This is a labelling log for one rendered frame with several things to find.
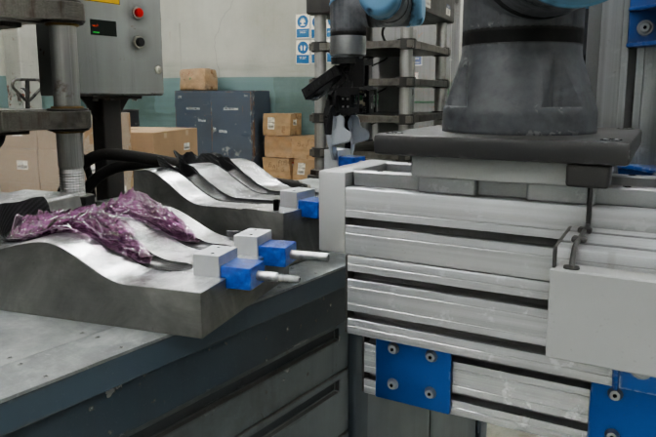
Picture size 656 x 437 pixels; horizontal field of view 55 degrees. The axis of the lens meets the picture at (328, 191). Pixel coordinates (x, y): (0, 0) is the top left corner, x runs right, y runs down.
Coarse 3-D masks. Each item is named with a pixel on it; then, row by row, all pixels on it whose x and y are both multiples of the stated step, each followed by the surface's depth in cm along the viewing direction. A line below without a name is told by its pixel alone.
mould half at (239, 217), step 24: (168, 168) 120; (216, 168) 127; (240, 168) 131; (144, 192) 118; (168, 192) 114; (192, 192) 114; (240, 192) 121; (192, 216) 111; (216, 216) 107; (240, 216) 104; (264, 216) 101; (288, 216) 99; (288, 240) 100; (312, 240) 105
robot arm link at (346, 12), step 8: (336, 0) 126; (344, 0) 125; (352, 0) 125; (336, 8) 126; (344, 8) 125; (352, 8) 125; (360, 8) 124; (336, 16) 126; (344, 16) 125; (352, 16) 125; (360, 16) 125; (336, 24) 127; (344, 24) 126; (352, 24) 126; (360, 24) 126; (336, 32) 127; (344, 32) 126; (352, 32) 126; (360, 32) 127
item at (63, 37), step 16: (64, 32) 145; (64, 48) 145; (64, 64) 146; (64, 80) 146; (64, 96) 147; (64, 144) 148; (80, 144) 151; (64, 160) 149; (80, 160) 151; (64, 176) 150; (80, 176) 151; (80, 192) 152
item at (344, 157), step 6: (324, 150) 134; (342, 150) 133; (348, 150) 135; (324, 156) 134; (330, 156) 133; (336, 156) 132; (342, 156) 132; (348, 156) 132; (354, 156) 132; (360, 156) 132; (324, 162) 134; (330, 162) 133; (336, 162) 132; (342, 162) 132; (348, 162) 131; (354, 162) 130; (324, 168) 134; (330, 168) 133
